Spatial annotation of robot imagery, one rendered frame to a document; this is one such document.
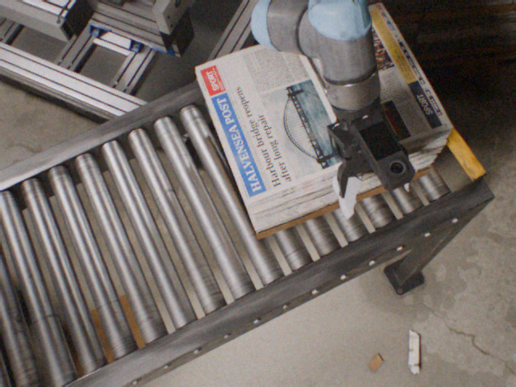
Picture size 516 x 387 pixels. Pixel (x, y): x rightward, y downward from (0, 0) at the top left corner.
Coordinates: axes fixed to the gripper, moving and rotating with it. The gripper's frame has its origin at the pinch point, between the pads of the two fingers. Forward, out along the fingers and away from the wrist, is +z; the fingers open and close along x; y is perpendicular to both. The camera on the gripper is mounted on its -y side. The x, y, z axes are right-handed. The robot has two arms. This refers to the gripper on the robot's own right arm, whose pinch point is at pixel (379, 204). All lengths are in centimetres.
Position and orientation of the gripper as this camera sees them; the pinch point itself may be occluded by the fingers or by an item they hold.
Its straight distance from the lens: 89.6
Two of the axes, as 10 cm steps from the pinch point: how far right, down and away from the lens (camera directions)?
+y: -3.2, -5.6, 7.6
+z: 2.7, 7.2, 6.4
